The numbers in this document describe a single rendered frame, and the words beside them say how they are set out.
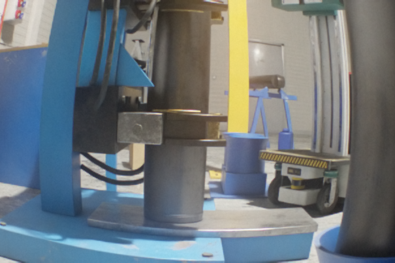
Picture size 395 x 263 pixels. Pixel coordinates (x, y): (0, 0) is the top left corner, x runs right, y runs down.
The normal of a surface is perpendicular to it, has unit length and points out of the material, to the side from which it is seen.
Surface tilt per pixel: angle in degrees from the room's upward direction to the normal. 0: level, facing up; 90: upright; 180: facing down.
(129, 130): 90
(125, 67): 90
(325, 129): 90
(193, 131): 90
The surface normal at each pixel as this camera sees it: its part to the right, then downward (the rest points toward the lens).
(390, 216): -0.47, 0.03
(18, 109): -0.01, 0.06
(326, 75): -0.85, -0.01
